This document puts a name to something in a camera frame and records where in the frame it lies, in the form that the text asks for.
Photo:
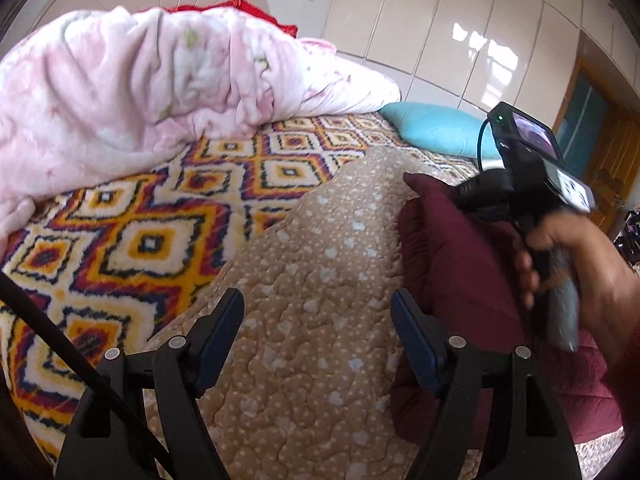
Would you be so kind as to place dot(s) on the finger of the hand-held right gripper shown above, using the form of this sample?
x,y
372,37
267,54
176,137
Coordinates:
x,y
472,195

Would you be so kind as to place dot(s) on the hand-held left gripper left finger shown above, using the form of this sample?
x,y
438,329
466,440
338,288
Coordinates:
x,y
220,340

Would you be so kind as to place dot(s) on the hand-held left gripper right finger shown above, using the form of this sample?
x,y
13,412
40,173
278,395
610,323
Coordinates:
x,y
415,345

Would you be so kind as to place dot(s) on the maroon puffer jacket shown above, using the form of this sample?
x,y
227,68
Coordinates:
x,y
450,260

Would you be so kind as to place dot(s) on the person's right forearm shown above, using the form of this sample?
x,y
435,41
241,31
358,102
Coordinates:
x,y
631,360

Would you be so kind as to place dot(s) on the person's right hand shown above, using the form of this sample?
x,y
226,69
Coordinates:
x,y
595,270

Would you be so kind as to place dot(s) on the teal pillow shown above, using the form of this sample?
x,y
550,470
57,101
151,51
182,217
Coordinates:
x,y
435,127

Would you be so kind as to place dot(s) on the beige dotted quilted bedspread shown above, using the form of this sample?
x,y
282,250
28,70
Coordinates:
x,y
310,285

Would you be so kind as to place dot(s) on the diamond patterned fleece blanket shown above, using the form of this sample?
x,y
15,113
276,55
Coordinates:
x,y
150,240

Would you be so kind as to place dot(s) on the cluttered shelf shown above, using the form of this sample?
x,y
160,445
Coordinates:
x,y
630,235

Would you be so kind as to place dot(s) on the cream glossy wardrobe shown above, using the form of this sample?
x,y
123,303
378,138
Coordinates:
x,y
450,10

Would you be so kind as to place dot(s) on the pale pink comforter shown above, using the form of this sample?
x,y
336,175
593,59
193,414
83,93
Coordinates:
x,y
125,90

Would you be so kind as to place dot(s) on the red cloth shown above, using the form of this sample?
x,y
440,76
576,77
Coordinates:
x,y
255,12

